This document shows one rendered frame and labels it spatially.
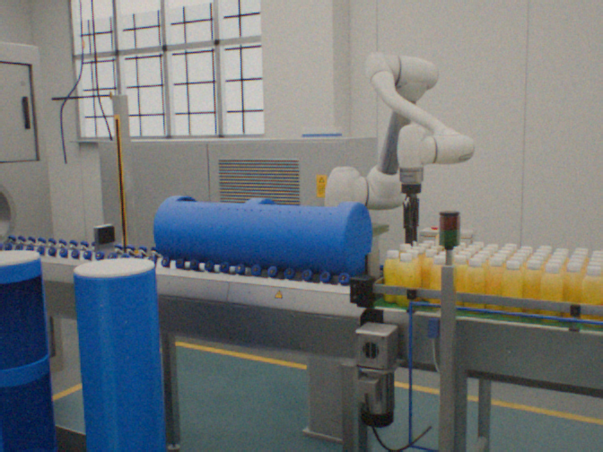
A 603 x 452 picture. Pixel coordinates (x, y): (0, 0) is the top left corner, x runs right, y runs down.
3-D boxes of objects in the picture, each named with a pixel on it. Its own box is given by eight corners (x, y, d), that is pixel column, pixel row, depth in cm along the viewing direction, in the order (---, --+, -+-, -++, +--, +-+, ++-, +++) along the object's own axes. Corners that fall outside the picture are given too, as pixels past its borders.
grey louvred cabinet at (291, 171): (153, 305, 576) (144, 140, 554) (379, 338, 471) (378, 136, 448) (108, 320, 530) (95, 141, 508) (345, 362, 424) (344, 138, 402)
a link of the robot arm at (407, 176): (395, 168, 240) (395, 184, 241) (419, 168, 236) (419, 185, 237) (403, 166, 248) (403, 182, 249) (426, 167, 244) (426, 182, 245)
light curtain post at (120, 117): (138, 408, 361) (118, 95, 334) (147, 410, 358) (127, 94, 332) (131, 412, 355) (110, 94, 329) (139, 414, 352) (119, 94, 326)
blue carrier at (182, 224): (194, 256, 299) (193, 194, 296) (372, 271, 260) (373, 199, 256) (152, 265, 274) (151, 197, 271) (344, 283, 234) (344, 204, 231)
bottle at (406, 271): (392, 303, 228) (392, 257, 225) (409, 301, 230) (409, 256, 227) (402, 308, 221) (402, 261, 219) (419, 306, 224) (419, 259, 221)
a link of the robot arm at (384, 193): (354, 198, 326) (396, 200, 332) (362, 216, 314) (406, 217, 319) (390, 48, 284) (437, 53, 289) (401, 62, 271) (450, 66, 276)
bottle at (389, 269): (384, 298, 235) (384, 253, 233) (402, 299, 234) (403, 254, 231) (382, 302, 229) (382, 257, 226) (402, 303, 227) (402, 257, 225)
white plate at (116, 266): (167, 266, 231) (167, 269, 231) (136, 255, 254) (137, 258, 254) (89, 278, 215) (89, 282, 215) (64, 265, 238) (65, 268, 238)
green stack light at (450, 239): (441, 242, 197) (441, 226, 196) (462, 244, 194) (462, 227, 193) (435, 246, 192) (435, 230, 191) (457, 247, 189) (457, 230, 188)
